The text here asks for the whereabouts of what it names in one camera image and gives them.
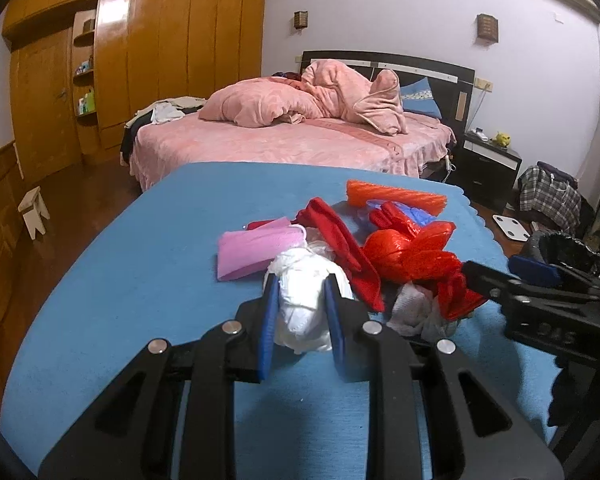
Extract pink duvet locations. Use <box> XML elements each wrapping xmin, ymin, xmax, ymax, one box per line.
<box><xmin>197</xmin><ymin>59</ymin><xmax>410</xmax><ymax>136</ymax></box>

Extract wooden wardrobe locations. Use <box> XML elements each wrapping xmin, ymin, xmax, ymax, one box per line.
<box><xmin>2</xmin><ymin>0</ymin><xmax>268</xmax><ymax>181</ymax></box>

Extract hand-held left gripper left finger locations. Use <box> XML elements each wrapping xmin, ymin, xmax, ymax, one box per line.
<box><xmin>37</xmin><ymin>272</ymin><xmax>281</xmax><ymax>480</ymax></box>

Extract black lined trash bin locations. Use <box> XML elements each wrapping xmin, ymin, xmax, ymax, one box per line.
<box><xmin>522</xmin><ymin>230</ymin><xmax>600</xmax><ymax>287</ymax></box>

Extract white bathroom scale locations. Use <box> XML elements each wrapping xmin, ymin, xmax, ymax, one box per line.
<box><xmin>491</xmin><ymin>213</ymin><xmax>531</xmax><ymax>242</ymax></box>

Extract plaid bag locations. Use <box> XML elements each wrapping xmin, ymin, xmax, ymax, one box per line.
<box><xmin>517</xmin><ymin>161</ymin><xmax>583</xmax><ymax>226</ymax></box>

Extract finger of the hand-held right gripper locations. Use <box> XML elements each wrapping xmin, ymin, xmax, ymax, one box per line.
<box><xmin>508</xmin><ymin>254</ymin><xmax>600</xmax><ymax>294</ymax></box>
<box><xmin>461</xmin><ymin>260</ymin><xmax>525</xmax><ymax>312</ymax></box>

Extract blue pillow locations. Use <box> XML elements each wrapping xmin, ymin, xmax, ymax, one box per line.
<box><xmin>399</xmin><ymin>77</ymin><xmax>443</xmax><ymax>120</ymax></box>

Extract bed with pink sheet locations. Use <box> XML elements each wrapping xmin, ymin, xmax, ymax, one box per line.
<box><xmin>122</xmin><ymin>50</ymin><xmax>476</xmax><ymax>193</ymax></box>

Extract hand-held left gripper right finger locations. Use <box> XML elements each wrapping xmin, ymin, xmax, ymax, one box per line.
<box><xmin>322</xmin><ymin>272</ymin><xmax>566</xmax><ymax>480</ymax></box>

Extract red cloth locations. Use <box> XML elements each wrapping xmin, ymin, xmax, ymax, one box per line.
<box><xmin>295</xmin><ymin>197</ymin><xmax>386</xmax><ymax>313</ymax></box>

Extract black headboard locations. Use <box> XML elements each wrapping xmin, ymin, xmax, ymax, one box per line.
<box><xmin>300</xmin><ymin>50</ymin><xmax>476</xmax><ymax>136</ymax></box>

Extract white plastic bag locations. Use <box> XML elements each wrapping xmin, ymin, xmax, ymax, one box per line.
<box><xmin>265</xmin><ymin>247</ymin><xmax>353</xmax><ymax>353</ymax></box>

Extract small white mesh bag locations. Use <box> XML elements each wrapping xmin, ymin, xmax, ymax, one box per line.
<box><xmin>387</xmin><ymin>282</ymin><xmax>462</xmax><ymax>339</ymax></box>

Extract pile of clothes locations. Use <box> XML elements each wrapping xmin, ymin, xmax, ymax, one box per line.
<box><xmin>125</xmin><ymin>95</ymin><xmax>208</xmax><ymax>128</ymax></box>

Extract blue plastic bag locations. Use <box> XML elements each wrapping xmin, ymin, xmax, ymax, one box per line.
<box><xmin>365</xmin><ymin>199</ymin><xmax>437</xmax><ymax>232</ymax></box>

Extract pink face mask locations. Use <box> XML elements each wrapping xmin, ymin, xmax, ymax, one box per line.
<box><xmin>216</xmin><ymin>216</ymin><xmax>308</xmax><ymax>282</ymax></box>

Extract black nightstand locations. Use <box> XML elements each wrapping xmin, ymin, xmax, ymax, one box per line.
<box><xmin>452</xmin><ymin>130</ymin><xmax>523</xmax><ymax>207</ymax></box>

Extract white wooden stool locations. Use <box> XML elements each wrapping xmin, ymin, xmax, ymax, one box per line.
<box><xmin>18</xmin><ymin>186</ymin><xmax>51</xmax><ymax>237</ymax></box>

